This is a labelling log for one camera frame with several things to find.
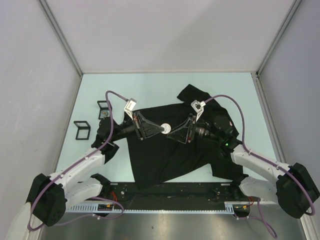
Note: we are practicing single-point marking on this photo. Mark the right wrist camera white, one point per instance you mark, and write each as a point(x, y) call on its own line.
point(198, 107)

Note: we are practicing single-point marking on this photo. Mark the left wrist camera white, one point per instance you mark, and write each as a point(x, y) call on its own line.
point(129, 106)

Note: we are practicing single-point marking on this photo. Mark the black frame box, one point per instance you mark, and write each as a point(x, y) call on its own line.
point(103, 106)
point(83, 130)

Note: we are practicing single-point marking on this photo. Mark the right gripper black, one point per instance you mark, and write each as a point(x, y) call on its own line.
point(181, 135)

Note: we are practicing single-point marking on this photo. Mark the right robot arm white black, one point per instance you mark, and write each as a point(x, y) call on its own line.
point(289, 186)

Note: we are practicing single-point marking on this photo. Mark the aluminium post right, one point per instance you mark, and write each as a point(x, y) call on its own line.
point(279, 35)

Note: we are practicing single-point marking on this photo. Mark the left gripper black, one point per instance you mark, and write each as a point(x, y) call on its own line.
point(138, 123)

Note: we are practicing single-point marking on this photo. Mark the white round brooch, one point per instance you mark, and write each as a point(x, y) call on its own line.
point(104, 114)

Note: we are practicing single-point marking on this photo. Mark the aluminium post left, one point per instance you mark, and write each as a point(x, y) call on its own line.
point(47, 11)

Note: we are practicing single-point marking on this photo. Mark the black t-shirt garment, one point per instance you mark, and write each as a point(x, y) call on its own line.
point(158, 159)

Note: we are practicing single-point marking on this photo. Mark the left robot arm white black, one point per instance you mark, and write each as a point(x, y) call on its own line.
point(50, 196)

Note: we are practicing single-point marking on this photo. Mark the black frame box far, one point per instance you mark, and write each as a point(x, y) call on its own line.
point(103, 106)

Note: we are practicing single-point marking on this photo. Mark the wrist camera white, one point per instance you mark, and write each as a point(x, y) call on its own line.
point(129, 106)
point(198, 107)

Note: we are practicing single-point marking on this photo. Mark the black frame box near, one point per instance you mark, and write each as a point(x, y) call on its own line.
point(83, 130)

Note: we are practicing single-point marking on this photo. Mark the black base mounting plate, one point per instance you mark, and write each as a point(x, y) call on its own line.
point(215, 191)

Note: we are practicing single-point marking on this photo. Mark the aluminium post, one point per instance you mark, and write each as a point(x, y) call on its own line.
point(279, 35)
point(47, 11)

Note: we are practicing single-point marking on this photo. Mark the orange round brooch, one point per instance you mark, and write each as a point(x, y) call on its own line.
point(166, 128)

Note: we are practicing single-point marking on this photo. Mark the white slotted cable duct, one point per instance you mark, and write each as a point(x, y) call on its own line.
point(190, 208)

